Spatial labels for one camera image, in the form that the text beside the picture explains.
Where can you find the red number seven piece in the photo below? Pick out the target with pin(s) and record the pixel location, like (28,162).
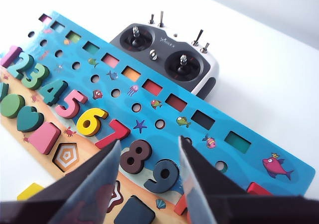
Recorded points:
(117,129)

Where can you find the teal parallelogram piece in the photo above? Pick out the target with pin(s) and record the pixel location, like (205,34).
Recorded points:
(3,92)

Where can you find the green oval piece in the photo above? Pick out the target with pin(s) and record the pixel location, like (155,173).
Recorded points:
(11,105)

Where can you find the pink square piece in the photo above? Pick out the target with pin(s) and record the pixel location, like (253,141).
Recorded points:
(43,138)

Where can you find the green number three piece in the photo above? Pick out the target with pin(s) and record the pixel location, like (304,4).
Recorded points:
(35,83)

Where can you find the teal heart piece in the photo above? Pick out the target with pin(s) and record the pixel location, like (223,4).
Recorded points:
(28,119)

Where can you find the red minus sign piece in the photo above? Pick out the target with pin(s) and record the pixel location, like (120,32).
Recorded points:
(256,189)

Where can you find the brown number eight piece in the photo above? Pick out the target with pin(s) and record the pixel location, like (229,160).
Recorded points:
(134,156)

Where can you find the pink number one piece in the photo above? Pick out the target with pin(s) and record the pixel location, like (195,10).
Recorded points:
(11,56)

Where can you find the grey white radio remote controller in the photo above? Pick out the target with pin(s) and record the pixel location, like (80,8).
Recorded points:
(162,42)

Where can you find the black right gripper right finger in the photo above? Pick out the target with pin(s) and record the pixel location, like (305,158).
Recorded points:
(199,179)

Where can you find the pink number five piece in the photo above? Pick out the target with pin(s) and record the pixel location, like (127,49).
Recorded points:
(69,109)

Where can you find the dark blue number nine piece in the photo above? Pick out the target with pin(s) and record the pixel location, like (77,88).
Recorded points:
(159,186)

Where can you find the teal number four piece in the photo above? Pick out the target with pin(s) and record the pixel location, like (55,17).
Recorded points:
(53,98)

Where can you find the yellow pentagon piece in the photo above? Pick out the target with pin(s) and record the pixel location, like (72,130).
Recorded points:
(28,192)

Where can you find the wooden ocean puzzle board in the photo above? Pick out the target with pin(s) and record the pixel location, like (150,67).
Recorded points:
(224,124)

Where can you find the yellow number six piece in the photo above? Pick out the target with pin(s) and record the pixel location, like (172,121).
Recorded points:
(99,114)

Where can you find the teal number two piece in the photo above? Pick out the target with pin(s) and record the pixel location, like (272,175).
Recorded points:
(18,71)

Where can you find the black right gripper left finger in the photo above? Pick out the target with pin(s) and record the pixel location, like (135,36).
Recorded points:
(99,184)

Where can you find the dark blue square piece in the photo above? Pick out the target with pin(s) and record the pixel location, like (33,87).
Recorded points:
(134,211)

